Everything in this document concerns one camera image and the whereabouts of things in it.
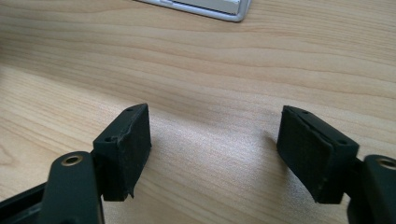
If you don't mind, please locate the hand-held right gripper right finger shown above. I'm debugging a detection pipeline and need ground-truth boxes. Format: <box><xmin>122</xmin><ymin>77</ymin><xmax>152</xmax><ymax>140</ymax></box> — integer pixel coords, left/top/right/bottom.
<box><xmin>276</xmin><ymin>105</ymin><xmax>361</xmax><ymax>204</ymax></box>

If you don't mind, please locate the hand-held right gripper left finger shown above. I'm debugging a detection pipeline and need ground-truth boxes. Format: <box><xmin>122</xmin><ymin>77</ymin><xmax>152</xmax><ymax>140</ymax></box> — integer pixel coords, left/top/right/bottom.
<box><xmin>92</xmin><ymin>103</ymin><xmax>152</xmax><ymax>203</ymax></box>

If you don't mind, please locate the white keyboard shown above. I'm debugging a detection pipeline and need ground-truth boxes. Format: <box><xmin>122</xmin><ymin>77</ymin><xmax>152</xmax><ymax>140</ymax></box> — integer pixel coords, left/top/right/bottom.
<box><xmin>136</xmin><ymin>0</ymin><xmax>252</xmax><ymax>23</ymax></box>

